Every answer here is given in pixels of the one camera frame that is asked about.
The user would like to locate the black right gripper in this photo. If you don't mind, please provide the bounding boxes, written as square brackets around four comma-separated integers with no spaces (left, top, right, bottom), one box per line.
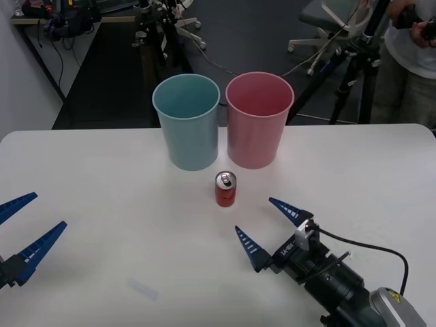
[234,196,334,286]

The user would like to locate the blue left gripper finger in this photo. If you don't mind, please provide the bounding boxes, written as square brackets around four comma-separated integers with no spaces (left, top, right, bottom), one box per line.
[0,191,39,226]
[0,220,68,291]

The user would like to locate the red drink can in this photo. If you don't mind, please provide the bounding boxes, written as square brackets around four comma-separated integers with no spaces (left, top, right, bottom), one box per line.
[214,170,238,208]

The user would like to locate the black handheld controller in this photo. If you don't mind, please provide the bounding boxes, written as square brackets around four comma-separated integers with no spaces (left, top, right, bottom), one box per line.
[421,20,436,41]
[397,8,417,31]

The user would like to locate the person's left hand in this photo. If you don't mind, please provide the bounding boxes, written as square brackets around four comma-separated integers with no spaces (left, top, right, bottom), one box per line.
[409,20,436,48]

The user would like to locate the person's right hand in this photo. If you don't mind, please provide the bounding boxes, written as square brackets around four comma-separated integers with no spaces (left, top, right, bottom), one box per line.
[387,0,411,30]

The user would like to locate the pink plastic bin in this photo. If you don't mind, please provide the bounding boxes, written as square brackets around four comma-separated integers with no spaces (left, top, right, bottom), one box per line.
[225,71,295,170]

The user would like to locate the pale blue plastic bin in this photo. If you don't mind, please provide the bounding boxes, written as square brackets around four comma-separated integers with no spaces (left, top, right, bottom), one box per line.
[151,73,220,172]

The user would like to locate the wood-edged desk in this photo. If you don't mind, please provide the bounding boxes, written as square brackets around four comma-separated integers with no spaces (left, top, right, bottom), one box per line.
[10,13,147,102]

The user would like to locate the black bag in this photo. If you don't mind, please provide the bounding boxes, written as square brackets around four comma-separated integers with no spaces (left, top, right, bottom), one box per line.
[44,0,104,38]

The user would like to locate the person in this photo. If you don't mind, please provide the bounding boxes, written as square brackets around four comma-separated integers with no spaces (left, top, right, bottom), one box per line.
[369,0,436,130]

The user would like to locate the large black tripod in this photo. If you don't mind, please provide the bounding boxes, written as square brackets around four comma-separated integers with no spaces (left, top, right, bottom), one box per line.
[292,0,391,125]

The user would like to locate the grey office chair white base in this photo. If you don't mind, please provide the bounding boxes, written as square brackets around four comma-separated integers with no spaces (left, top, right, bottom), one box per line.
[287,0,373,76]

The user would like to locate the black hanging cable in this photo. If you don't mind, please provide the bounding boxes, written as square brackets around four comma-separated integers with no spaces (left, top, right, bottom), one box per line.
[36,20,66,100]

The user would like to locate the black camera tripod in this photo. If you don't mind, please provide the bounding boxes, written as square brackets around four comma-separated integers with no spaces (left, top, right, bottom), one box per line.
[131,0,192,86]

